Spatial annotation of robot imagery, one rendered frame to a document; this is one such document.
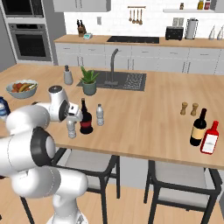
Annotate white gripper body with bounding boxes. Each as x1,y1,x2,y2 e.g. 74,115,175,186
72,105,85,123

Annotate dark glass bottle red label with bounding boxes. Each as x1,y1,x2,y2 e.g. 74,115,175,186
79,97,95,136

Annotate green potted plant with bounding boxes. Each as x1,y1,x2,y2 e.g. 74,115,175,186
79,66,101,97

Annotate grey soap dispenser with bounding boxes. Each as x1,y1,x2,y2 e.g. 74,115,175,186
63,65,74,87

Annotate black chair grey seat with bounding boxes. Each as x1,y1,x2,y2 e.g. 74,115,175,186
143,159,223,224
18,146,122,224

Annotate grey bowl of fruit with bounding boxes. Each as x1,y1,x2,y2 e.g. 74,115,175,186
5,79,39,100

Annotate grey tap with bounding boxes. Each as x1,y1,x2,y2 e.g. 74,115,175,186
103,47,120,87

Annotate dark grey sink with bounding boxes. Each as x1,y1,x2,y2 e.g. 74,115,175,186
76,70,148,92

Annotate wooden knife block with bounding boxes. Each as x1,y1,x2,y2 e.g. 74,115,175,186
76,19,88,38

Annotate steel built-in oven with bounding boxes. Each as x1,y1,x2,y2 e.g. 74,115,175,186
7,23,53,62

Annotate grey base cupboards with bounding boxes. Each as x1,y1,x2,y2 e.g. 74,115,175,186
54,42,224,76

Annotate black hob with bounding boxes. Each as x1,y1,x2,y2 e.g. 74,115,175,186
106,35,161,45

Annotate wooden pepper shaker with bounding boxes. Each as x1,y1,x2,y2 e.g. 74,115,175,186
179,101,189,116
190,102,200,117

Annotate built-in microwave oven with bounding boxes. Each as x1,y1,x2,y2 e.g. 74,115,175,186
1,0,46,18

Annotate dark wine bottle tan label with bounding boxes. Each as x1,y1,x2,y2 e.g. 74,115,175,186
189,108,208,147

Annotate black toaster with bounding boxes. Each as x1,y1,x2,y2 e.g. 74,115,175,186
164,25,185,41

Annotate red bottle white label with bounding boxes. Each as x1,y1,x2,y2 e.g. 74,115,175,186
199,120,221,155

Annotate white paper towel roll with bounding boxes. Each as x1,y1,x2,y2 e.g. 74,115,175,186
184,17,200,40

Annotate white cone bottle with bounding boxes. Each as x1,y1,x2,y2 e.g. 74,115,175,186
208,24,217,41
216,24,224,41

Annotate grey wall cupboards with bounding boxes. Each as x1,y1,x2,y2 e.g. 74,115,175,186
52,0,112,13

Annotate grey double wall socket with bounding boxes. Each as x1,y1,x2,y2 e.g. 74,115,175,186
171,17,186,27

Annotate white wall shelf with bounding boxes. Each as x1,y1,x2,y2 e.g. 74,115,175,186
162,8,217,14

